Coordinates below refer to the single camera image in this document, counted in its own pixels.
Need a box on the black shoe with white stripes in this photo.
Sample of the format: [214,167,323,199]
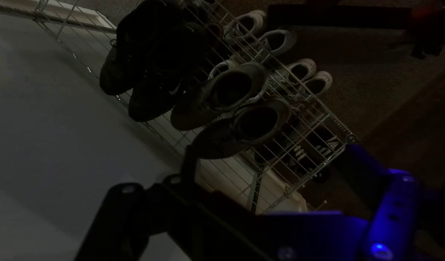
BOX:
[278,126,346,186]

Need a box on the grey sneaker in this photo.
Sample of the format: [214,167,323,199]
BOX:
[188,100,294,161]
[170,64,270,132]

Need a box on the white wire shoe rack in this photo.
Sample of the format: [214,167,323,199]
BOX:
[32,0,357,215]

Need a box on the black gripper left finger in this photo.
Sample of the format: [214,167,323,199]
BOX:
[74,144,219,261]

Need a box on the white sneaker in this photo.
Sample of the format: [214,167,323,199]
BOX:
[206,60,239,81]
[303,70,335,97]
[257,28,299,58]
[286,57,319,83]
[229,9,268,41]

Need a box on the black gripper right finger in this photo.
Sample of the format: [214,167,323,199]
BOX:
[343,142,426,261]

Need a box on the dark wooden furniture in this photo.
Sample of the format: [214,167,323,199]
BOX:
[267,0,445,63]

